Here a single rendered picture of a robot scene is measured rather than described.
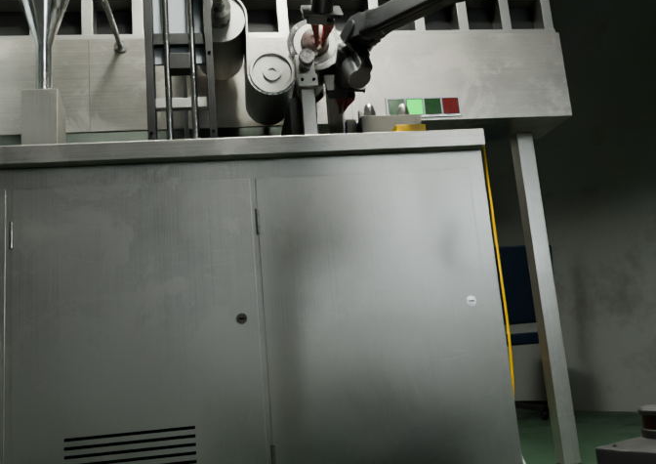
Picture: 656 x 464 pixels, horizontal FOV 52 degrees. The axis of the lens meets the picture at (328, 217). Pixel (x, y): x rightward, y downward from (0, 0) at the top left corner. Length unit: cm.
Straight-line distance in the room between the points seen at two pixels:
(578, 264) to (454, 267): 265
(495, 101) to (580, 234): 191
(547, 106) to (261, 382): 142
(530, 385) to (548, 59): 245
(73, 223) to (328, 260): 53
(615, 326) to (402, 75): 221
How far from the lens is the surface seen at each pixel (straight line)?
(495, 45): 241
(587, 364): 413
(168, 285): 142
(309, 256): 143
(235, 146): 145
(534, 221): 244
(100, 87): 220
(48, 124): 190
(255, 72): 184
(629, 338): 396
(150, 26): 174
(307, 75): 177
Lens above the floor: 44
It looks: 11 degrees up
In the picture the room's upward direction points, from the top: 5 degrees counter-clockwise
